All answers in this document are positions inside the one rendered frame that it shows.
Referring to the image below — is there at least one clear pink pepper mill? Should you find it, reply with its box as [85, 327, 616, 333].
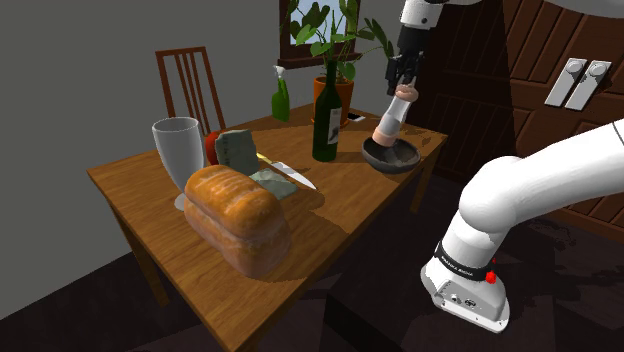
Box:
[372, 84, 420, 148]

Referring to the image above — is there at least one grey-green cheese wedge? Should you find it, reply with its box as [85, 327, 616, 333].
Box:
[214, 128, 261, 177]

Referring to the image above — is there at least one dark brown panelled door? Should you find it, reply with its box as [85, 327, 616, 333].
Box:
[408, 0, 624, 245]

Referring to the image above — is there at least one flat grey-green cheese piece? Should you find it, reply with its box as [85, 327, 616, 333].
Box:
[248, 167, 300, 202]

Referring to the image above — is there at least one wooden dining table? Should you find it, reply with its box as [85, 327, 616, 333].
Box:
[86, 101, 449, 352]

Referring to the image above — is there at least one dark green wine bottle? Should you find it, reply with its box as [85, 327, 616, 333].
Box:
[311, 59, 344, 164]

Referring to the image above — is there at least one potted plant in orange pot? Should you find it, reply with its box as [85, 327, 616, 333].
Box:
[280, 0, 396, 130]

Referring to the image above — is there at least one brown wooden chair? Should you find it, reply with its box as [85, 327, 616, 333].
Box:
[154, 45, 228, 136]

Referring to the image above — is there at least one green spray bottle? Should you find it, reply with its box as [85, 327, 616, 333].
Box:
[270, 65, 292, 124]

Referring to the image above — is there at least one red apple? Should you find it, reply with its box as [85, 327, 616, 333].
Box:
[204, 129, 223, 166]

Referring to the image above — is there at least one window with dark frame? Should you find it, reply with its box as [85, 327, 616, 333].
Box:
[278, 0, 363, 70]

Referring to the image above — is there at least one grey goblet glass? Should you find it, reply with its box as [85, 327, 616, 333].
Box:
[151, 116, 206, 212]

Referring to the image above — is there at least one brown bread loaf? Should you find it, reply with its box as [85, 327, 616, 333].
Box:
[183, 164, 293, 281]

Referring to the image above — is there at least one dark grey bowl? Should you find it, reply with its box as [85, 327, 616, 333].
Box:
[361, 136, 422, 176]

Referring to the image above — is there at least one kitchen knife with yellow handle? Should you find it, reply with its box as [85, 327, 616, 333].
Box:
[255, 151, 319, 191]

